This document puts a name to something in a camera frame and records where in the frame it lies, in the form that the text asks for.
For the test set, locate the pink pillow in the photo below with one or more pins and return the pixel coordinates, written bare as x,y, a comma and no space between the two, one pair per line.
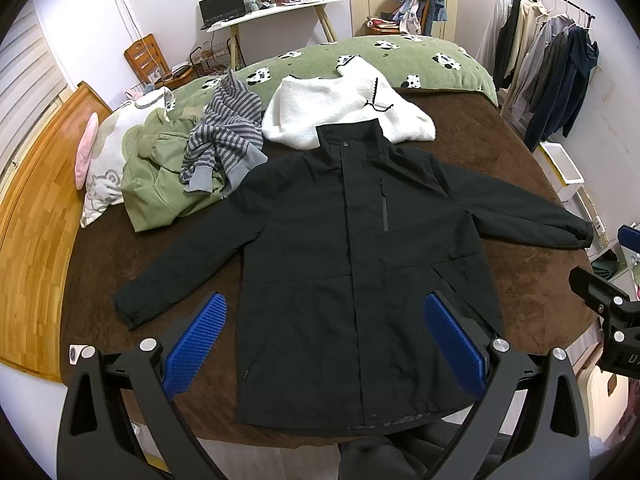
84,150

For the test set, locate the wooden headboard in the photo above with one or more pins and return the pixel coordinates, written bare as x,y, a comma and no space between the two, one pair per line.
40,215

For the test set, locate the white desk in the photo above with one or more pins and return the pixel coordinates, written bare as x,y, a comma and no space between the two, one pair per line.
270,32

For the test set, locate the white cartoon pillow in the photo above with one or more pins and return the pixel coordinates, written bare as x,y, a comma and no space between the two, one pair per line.
103,186

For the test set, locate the grey striped sweater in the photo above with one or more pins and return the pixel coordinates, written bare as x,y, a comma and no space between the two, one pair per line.
227,139

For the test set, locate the clothes rack with garments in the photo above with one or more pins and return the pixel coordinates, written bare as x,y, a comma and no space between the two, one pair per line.
540,57

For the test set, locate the black jacket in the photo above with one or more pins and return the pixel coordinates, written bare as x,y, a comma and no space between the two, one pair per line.
340,247

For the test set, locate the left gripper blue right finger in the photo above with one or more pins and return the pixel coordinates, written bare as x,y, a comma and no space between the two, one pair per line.
454,338

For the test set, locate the wooden chair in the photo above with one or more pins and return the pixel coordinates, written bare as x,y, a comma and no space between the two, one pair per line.
148,63

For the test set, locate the black laptop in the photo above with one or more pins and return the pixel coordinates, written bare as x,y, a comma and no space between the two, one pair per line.
214,11

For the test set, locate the pile of clothes on chair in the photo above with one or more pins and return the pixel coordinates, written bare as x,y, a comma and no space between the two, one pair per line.
412,18

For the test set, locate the white storage box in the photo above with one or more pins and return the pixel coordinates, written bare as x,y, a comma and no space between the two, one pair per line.
559,169

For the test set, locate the white fleece garment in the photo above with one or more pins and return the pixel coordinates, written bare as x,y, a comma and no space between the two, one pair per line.
345,110

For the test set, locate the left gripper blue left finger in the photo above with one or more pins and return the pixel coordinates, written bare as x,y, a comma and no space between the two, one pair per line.
187,343

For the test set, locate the green garment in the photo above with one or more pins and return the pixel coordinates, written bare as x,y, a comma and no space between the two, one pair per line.
153,194

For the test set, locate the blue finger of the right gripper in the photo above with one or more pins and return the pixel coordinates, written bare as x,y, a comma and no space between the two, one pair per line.
629,238

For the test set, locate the green cow print duvet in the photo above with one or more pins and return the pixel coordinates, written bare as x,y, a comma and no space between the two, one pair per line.
421,63

